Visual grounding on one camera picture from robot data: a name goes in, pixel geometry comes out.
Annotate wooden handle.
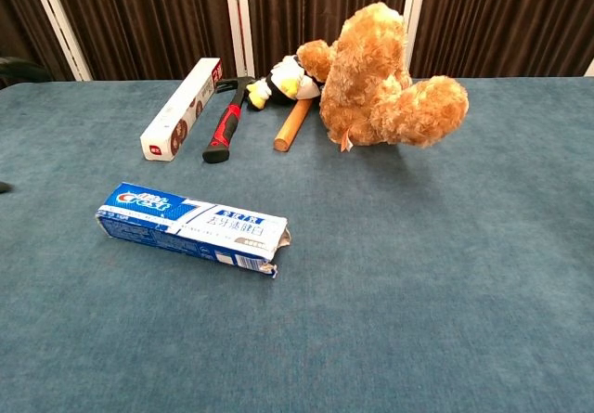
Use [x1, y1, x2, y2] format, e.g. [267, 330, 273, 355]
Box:
[273, 97, 315, 154]

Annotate blue felt table cover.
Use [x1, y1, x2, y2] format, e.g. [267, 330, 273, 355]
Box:
[0, 75, 594, 413]

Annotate black rounded object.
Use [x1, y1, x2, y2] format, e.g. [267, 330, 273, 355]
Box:
[0, 57, 54, 91]

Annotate brown teddy bear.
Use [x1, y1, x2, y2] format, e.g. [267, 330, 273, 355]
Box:
[295, 1, 471, 154]

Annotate blue white toothpaste box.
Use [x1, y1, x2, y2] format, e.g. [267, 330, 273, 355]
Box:
[94, 181, 293, 280]

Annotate long white cookie-print box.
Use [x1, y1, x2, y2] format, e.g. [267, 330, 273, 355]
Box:
[139, 57, 225, 163]

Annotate black white penguin plush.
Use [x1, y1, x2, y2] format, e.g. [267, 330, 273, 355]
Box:
[244, 54, 323, 112]

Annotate dark brown pleated curtain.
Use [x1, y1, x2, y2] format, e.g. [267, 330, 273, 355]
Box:
[409, 0, 594, 80]
[245, 0, 412, 81]
[0, 0, 78, 90]
[45, 0, 239, 82]

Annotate red black claw hammer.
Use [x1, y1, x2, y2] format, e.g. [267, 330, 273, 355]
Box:
[201, 75, 257, 165]

